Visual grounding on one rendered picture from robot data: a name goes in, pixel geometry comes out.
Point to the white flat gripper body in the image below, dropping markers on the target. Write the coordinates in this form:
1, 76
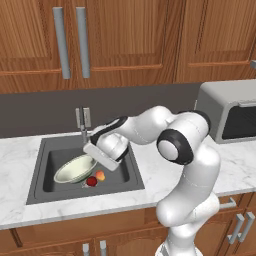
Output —
101, 157

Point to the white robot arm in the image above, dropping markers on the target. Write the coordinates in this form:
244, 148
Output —
186, 186

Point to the orange yellow mango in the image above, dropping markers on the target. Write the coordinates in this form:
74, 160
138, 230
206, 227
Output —
100, 175

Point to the red tomato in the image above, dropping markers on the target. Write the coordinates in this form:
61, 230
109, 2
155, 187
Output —
91, 181

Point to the pale green bowl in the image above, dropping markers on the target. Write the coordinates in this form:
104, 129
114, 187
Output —
74, 169

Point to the dark grey sink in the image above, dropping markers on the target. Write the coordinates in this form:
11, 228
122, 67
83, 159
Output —
36, 186

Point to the grey metal tap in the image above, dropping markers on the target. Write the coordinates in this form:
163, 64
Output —
83, 120

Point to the wide wooden drawer front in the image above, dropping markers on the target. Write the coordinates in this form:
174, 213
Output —
83, 226

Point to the wooden base cupboard door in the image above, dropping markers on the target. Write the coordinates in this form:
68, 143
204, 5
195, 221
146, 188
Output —
133, 243
40, 250
248, 240
216, 238

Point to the grey microwave oven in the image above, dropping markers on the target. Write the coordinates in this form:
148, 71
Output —
213, 100

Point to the black microwave door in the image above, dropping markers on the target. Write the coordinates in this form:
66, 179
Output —
240, 123

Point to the small wooden drawer front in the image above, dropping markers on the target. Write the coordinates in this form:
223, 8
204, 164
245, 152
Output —
238, 200

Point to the wooden wall cupboard door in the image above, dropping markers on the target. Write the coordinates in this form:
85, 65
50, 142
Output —
130, 40
220, 36
26, 40

